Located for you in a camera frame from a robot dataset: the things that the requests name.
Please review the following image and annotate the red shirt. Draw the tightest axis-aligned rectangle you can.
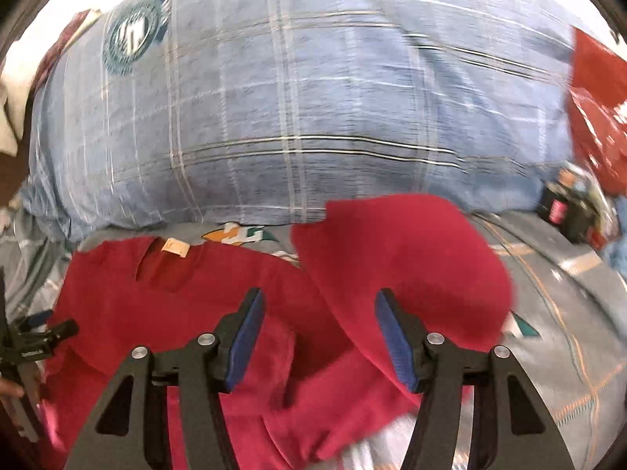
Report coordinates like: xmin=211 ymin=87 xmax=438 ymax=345
xmin=42 ymin=195 xmax=515 ymax=470

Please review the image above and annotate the maroon cloth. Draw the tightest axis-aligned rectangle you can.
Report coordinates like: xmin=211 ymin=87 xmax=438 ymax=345
xmin=36 ymin=10 xmax=94 ymax=89

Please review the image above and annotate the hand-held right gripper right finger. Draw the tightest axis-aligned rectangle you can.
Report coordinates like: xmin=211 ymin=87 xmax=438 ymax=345
xmin=375 ymin=289 xmax=576 ymax=470

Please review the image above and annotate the red plastic bag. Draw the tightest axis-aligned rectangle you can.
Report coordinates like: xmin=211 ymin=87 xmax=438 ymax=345
xmin=563 ymin=29 xmax=627 ymax=206

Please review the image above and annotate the dark bottle with pink label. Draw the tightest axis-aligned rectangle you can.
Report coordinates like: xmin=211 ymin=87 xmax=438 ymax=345
xmin=536 ymin=169 xmax=596 ymax=246

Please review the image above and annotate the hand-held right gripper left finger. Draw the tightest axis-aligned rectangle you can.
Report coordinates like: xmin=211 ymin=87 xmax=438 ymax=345
xmin=63 ymin=288 xmax=268 ymax=470

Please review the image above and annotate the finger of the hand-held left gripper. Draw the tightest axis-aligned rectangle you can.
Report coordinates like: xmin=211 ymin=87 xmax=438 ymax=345
xmin=22 ymin=309 xmax=80 ymax=351

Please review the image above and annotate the grey printed bed sheet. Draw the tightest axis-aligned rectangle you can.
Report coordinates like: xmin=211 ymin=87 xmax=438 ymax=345
xmin=0 ymin=201 xmax=627 ymax=470

